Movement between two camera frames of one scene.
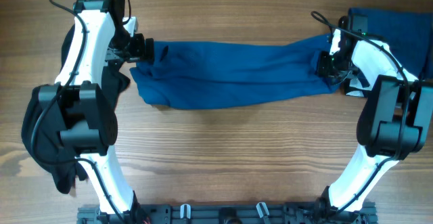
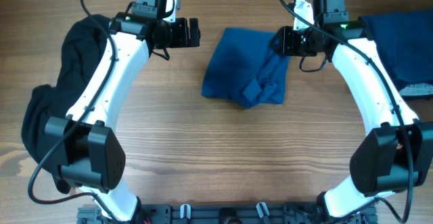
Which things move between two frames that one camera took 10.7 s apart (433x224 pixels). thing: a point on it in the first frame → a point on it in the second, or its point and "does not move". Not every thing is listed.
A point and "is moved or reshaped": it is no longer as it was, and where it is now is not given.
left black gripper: [138, 53] → [182, 38]
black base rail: [227, 213] does not move
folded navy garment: [408, 34] does not move
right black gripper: [322, 68] → [285, 46]
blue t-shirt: [185, 75] is moved or reshaped
